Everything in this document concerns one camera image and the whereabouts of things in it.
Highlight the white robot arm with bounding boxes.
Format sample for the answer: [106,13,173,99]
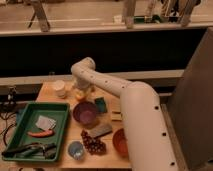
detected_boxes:
[71,57,179,171]

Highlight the bunch of dark grapes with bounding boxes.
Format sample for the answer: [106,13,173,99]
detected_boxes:
[81,130,106,155]

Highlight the blue cup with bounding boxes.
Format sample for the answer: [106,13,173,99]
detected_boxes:
[68,141,84,160]

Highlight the black handled pliers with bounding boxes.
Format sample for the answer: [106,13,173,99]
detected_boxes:
[2,143,56,159]

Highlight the grey sponge block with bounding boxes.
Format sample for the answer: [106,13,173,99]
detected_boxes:
[89,123,112,138]

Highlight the purple bowl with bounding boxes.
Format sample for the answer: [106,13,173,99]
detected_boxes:
[73,101,98,125]

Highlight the black cables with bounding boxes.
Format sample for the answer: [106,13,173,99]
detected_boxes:
[0,86,21,148]

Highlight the white paper cup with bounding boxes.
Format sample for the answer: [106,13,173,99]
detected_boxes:
[52,80,66,98]

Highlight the wooden table board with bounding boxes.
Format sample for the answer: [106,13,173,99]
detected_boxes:
[19,81,133,170]

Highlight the green tray in background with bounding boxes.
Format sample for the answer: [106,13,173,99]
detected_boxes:
[134,15,162,24]

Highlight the teal sponge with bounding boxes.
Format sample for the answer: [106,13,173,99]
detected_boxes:
[95,97,107,113]

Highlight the orange bowl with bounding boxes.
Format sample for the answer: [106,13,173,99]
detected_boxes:
[112,128,128,157]

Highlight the red orange carrot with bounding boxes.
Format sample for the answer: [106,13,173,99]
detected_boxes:
[27,130,54,138]

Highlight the green plastic tray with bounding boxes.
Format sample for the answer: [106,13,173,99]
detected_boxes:
[2,102,70,162]

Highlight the yellow orange apple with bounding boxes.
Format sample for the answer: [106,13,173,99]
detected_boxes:
[75,94,86,102]

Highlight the white folded cloth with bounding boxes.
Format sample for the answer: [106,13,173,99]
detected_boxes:
[36,115,56,131]

